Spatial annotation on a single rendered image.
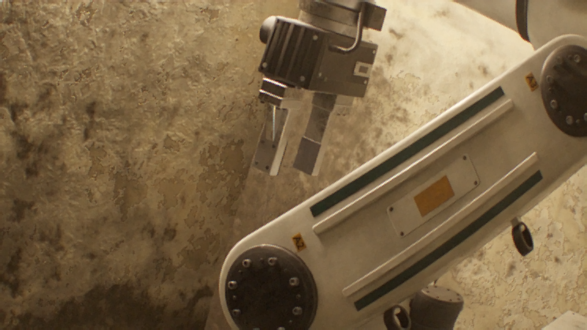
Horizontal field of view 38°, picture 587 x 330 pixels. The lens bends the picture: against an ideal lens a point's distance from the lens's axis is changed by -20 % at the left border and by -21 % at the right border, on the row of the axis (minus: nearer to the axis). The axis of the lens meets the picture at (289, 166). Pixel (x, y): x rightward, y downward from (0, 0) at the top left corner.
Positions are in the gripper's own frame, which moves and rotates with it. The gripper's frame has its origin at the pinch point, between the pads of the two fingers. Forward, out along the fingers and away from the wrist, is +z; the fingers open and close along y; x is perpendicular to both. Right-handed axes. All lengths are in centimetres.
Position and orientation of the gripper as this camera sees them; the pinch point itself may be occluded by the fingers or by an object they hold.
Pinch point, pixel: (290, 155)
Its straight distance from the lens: 219.6
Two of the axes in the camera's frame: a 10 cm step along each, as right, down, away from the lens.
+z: -2.9, 9.4, 1.9
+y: 5.6, 0.1, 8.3
